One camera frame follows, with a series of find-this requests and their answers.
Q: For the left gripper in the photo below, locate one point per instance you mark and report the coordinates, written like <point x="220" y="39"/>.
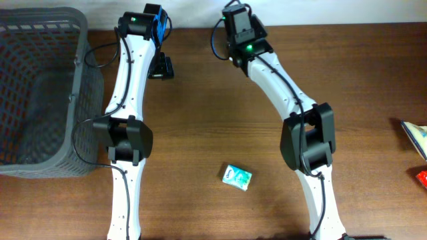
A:
<point x="161" y="70"/>

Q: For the teal tissue pack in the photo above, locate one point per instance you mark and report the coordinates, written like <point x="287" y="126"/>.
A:
<point x="237" y="177"/>

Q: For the yellow snack bag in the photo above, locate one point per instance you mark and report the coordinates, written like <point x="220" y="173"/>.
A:
<point x="417" y="135"/>

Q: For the red Hacks candy bag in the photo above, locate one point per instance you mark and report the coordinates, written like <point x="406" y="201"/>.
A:
<point x="422" y="178"/>

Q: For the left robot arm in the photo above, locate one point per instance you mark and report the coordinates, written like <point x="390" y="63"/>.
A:
<point x="127" y="139"/>

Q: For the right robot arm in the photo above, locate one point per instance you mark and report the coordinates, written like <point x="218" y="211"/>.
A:
<point x="308" y="135"/>

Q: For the grey plastic mesh basket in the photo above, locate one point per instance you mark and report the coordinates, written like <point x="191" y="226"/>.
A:
<point x="49" y="89"/>

